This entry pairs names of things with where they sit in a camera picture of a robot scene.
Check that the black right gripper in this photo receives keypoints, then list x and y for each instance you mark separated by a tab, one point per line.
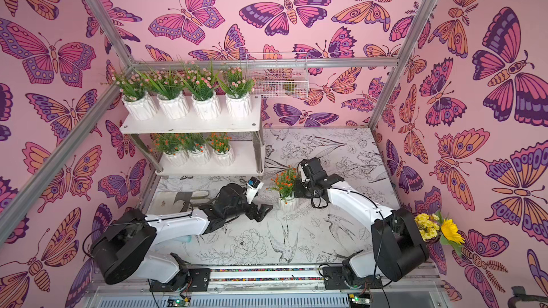
306	186

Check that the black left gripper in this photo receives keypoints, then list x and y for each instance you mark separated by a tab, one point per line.
252	214

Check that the pink flower pot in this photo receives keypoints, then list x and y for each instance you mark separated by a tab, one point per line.
202	83
169	91
237	89
134	89

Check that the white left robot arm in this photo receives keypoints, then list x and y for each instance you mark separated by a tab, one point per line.
126	248

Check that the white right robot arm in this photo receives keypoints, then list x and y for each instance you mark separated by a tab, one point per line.
397	246

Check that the white two-tier rack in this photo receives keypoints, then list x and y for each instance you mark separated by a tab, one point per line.
249	155

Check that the yellow sunflower bouquet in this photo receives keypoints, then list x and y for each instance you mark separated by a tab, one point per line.
435	228

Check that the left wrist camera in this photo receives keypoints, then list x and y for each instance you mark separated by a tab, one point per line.
253	187

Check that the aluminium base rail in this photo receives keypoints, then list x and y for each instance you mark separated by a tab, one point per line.
276	286

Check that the white wire basket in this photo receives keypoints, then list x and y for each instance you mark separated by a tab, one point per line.
279	74

